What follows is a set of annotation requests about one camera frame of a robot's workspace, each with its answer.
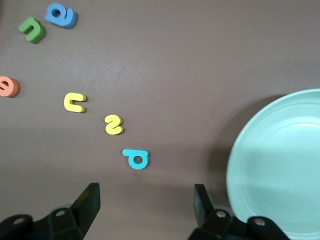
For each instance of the green letter u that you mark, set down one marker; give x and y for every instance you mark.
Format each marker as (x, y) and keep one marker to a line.
(37, 30)

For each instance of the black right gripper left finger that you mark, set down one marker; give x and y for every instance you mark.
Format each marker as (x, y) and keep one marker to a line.
(85, 210)

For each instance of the orange letter e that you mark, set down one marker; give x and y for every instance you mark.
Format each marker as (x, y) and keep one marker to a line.
(12, 90)

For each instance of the yellow letter u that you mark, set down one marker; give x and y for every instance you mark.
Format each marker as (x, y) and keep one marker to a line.
(67, 102)

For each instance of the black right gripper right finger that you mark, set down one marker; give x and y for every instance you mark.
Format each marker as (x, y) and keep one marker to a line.
(205, 212)

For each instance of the yellow letter s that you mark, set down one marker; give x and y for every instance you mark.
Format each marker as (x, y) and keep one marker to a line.
(113, 124)

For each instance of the teal letter p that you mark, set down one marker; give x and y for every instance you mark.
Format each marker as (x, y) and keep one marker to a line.
(135, 151)

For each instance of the light green plate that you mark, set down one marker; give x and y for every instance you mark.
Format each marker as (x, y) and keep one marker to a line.
(275, 162)

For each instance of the blue letter a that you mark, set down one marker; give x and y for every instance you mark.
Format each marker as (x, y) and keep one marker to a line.
(67, 21)

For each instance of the brown table mat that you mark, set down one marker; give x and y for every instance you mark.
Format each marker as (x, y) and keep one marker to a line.
(175, 62)

